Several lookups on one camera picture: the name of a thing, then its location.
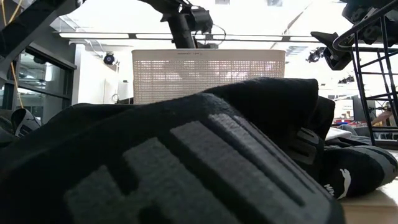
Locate round black wall camera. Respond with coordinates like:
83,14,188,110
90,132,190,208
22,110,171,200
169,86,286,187
102,52,116,66

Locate grey and black shorts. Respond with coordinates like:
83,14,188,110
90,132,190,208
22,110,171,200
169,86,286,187
320,136,398,200

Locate black cloth with grey print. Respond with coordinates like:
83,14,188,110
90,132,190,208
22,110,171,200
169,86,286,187
0,77,346,224

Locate ceiling light bar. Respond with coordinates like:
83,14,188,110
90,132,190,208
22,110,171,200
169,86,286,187
57,32,321,43

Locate white perforated plastic basket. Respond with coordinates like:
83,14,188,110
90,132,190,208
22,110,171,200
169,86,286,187
131,49,286,105

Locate white cloth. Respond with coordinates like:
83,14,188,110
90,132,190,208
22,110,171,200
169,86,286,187
325,127,353,141

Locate black ceiling camera cluster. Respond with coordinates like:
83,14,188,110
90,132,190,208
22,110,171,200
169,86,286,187
306,46,326,63

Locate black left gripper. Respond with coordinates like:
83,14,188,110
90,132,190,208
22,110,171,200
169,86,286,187
169,14,198,50

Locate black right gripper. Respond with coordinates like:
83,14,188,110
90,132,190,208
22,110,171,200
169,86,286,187
310,30,356,71

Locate yellow power cable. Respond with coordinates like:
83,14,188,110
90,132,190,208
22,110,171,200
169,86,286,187
0,0,25,109

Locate black wire basket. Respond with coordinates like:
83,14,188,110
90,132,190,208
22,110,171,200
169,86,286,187
331,0,398,147

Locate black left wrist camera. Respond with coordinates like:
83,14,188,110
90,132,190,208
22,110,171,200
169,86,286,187
186,6,215,34

